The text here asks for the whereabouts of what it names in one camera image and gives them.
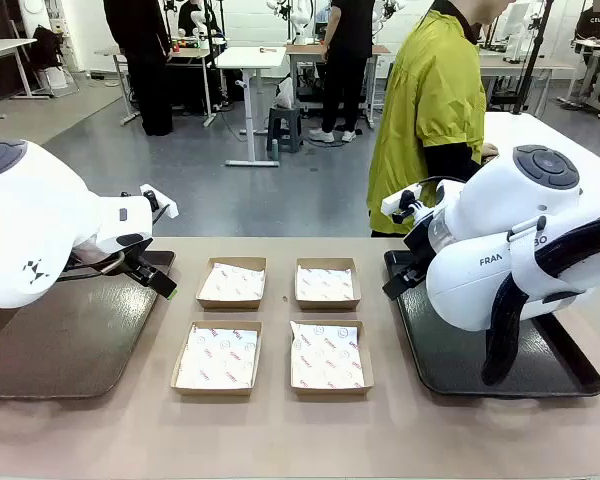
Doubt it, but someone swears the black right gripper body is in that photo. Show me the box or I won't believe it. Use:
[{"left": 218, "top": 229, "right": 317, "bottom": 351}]
[{"left": 403, "top": 219, "right": 439, "bottom": 269}]

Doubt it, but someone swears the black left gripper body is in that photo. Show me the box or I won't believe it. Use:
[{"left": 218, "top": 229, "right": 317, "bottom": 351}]
[{"left": 121, "top": 248, "right": 155, "bottom": 280}]

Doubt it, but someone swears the kraft paper box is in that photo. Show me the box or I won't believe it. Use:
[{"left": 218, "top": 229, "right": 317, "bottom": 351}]
[
  {"left": 169, "top": 319, "right": 264, "bottom": 398},
  {"left": 288, "top": 319, "right": 375, "bottom": 398},
  {"left": 294, "top": 257, "right": 360, "bottom": 311},
  {"left": 195, "top": 256, "right": 269, "bottom": 311}
]

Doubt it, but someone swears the person's right forearm black sleeve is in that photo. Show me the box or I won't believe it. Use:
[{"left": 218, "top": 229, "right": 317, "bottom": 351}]
[{"left": 423, "top": 141, "right": 485, "bottom": 184}]

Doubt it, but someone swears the person in yellow-green jacket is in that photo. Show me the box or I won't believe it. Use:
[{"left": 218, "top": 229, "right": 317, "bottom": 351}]
[{"left": 367, "top": 0, "right": 516, "bottom": 239}]

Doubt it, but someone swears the large white table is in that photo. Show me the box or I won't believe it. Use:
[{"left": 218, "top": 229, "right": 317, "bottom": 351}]
[{"left": 482, "top": 112, "right": 600, "bottom": 174}]

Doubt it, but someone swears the grey plastic stool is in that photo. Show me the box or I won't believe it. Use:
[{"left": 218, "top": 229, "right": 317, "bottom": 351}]
[{"left": 266, "top": 106, "right": 304, "bottom": 154}]

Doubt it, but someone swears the grey desk with robots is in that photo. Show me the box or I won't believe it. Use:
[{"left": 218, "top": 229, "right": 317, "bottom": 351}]
[{"left": 479, "top": 47, "right": 577, "bottom": 110}]

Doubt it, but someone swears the white plastic bag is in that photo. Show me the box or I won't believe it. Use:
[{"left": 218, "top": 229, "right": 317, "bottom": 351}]
[{"left": 272, "top": 77, "right": 296, "bottom": 110}]

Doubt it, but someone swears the standing person in black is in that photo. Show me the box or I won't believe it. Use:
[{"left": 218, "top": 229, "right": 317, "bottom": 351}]
[{"left": 103, "top": 0, "right": 174, "bottom": 137}]

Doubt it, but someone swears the grey desk with toys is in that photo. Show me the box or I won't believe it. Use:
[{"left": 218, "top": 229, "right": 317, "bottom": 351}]
[{"left": 94, "top": 44, "right": 221, "bottom": 127}]

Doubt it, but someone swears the person in black white sneakers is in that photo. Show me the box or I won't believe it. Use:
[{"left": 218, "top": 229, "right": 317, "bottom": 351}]
[{"left": 308, "top": 0, "right": 376, "bottom": 144}]

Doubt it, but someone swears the wooden top desk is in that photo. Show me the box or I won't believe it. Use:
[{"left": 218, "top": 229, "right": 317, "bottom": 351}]
[{"left": 284, "top": 43, "right": 392, "bottom": 130}]

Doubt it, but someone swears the black backpack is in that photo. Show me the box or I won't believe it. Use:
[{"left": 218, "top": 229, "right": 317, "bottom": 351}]
[{"left": 29, "top": 24, "right": 66, "bottom": 71}]

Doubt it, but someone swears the white height-adjustable desk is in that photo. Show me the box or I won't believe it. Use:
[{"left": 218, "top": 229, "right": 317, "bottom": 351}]
[{"left": 214, "top": 46, "right": 287, "bottom": 168}]

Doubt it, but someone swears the seated person behind desk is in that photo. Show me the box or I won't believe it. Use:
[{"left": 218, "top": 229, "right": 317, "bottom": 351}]
[{"left": 177, "top": 0, "right": 205, "bottom": 36}]

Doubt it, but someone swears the white side table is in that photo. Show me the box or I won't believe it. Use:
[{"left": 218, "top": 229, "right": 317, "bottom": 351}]
[{"left": 0, "top": 38, "right": 39, "bottom": 101}]

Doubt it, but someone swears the person in black logo shirt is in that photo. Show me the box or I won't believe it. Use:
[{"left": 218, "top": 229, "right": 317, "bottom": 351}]
[{"left": 574, "top": 0, "right": 600, "bottom": 41}]

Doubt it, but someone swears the black right camera cable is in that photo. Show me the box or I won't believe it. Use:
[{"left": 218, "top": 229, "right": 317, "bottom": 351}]
[{"left": 418, "top": 174, "right": 469, "bottom": 194}]

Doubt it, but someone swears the black plastic tray with handles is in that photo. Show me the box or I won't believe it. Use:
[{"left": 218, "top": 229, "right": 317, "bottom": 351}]
[{"left": 383, "top": 248, "right": 600, "bottom": 399}]

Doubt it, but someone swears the brown plastic tray with handles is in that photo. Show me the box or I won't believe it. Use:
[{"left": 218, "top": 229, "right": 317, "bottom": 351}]
[{"left": 0, "top": 249, "right": 177, "bottom": 401}]

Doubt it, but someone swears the black right arm cable sleeve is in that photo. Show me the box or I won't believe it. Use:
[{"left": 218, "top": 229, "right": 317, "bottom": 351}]
[{"left": 481, "top": 208, "right": 600, "bottom": 387}]

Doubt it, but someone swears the black camera pole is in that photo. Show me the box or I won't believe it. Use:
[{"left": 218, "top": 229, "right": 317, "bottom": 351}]
[{"left": 512, "top": 0, "right": 556, "bottom": 116}]

